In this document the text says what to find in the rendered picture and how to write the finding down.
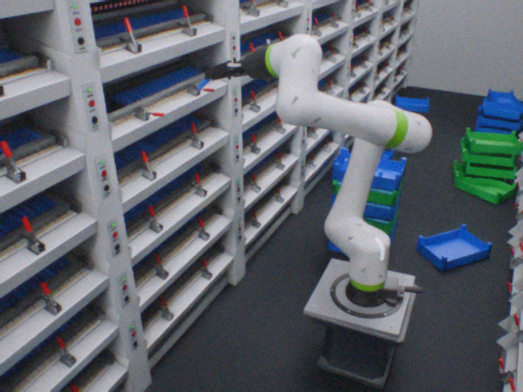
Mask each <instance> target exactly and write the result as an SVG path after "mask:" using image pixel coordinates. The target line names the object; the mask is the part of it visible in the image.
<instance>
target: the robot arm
mask: <svg viewBox="0 0 523 392"><path fill-rule="evenodd" d="M321 60H322V51H321V47H320V45H319V43H318V42H317V40H316V39H315V38H313V37H312V36H310V35H307V34H303V33H300V34H295V35H293V36H291V37H290V38H287V39H285V40H283V41H282V42H276V43H272V45H271V44H270V39H267V44H266V45H265V46H261V47H259V48H258V49H256V50H255V52H251V53H249V54H248V55H247V56H245V58H244V59H243V60H239V61H235V62H233V61H232V60H227V61H226V62H223V64H220V65H216V66H213V69H206V70H205V79H210V78H212V80H217V79H221V78H227V79H230V77H233V76H234V78H236V77H242V76H249V77H251V78H260V79H264V80H267V81H268V82H270V80H271V79H272V78H279V89H277V94H276V99H275V110H276V113H277V114H278V115H279V117H280V119H281V120H282V121H284V122H285V123H287V124H289V125H294V126H304V127H318V128H323V129H324V130H328V131H335V132H339V133H342V134H346V135H349V136H354V137H355V139H354V143H353V147H352V151H351V156H350V159H349V163H348V166H347V169H346V173H345V176H344V179H343V182H342V185H341V188H340V190H339V193H337V197H336V198H335V201H334V203H333V207H332V209H331V211H330V213H329V215H328V217H327V219H326V221H325V225H324V230H325V233H326V235H327V237H328V239H329V240H330V241H331V242H332V243H333V244H334V245H335V246H336V247H338V248H339V249H341V250H342V251H343V252H344V253H345V255H347V256H348V257H349V259H350V265H349V275H350V282H349V283H348V284H347V285H346V297H347V298H348V300H349V301H350V302H352V303H353V304H355V305H358V306H363V307H376V306H380V305H383V304H384V303H386V304H388V305H389V306H396V302H397V301H398V298H404V296H402V295H404V292H414V293H422V291H423V289H422V287H411V286H405V284H404V283H402V282H399V279H398V278H390V277H387V271H388V264H389V255H390V239H389V237H388V236H387V235H386V234H385V233H384V232H382V231H381V230H380V229H377V228H375V227H372V226H371V225H368V224H366V222H365V221H364V220H363V215H364V209H365V204H366V201H367V198H368V195H369V189H370V186H371V183H372V180H373V178H374V177H375V173H376V170H377V168H378V164H379V162H380V160H381V157H382V153H383V151H384V149H385V148H388V149H393V150H397V151H400V152H404V153H408V154H414V153H417V152H420V151H422V150H423V149H425V148H426V147H427V146H428V144H429V142H430V140H431V126H430V124H429V122H428V121H427V120H426V119H425V118H424V117H423V116H422V115H419V114H413V113H410V112H407V111H404V110H402V109H398V107H395V106H394V105H391V104H389V103H387V102H386V101H384V100H373V101H370V102H369V103H368V104H364V103H360V102H354V101H350V100H345V99H341V98H337V97H335V96H333V95H330V94H328V93H323V92H321V91H318V90H317V84H318V77H319V72H320V64H321Z"/></svg>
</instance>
